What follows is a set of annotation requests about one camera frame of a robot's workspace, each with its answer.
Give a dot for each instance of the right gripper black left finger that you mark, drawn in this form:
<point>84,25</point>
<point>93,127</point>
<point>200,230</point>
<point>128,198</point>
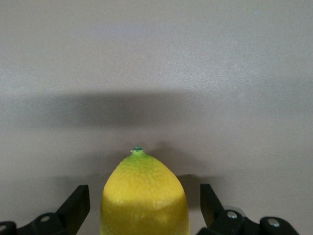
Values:
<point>61,220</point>

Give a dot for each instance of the yellow lemon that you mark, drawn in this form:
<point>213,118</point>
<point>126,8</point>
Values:
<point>144,200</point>

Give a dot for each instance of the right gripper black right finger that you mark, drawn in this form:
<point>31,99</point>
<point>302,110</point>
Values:
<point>227,225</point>

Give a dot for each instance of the matte table cover sheet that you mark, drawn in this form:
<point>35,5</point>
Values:
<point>156,49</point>

